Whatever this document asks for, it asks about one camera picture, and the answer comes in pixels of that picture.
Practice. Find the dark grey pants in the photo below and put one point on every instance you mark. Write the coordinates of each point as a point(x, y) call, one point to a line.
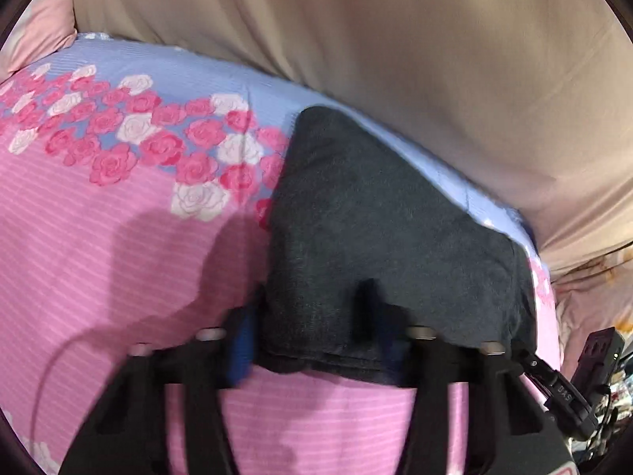
point(376, 237)

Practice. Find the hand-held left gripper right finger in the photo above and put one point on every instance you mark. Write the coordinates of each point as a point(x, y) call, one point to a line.
point(395, 351)

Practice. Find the pink floral bed sheet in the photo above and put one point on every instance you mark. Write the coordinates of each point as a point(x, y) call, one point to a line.
point(123, 237)

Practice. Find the beige cloth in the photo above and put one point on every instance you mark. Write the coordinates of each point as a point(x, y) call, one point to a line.
point(395, 34)

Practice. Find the pale floral cloth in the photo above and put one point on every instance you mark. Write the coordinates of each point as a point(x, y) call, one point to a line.
point(588, 297)

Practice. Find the pink printed pillow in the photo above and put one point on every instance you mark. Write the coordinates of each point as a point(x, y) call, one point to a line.
point(42, 20)

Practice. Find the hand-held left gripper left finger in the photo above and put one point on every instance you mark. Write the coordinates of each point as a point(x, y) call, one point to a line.
point(242, 351)

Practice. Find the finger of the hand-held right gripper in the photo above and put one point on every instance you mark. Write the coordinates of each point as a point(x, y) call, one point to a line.
point(551, 378)

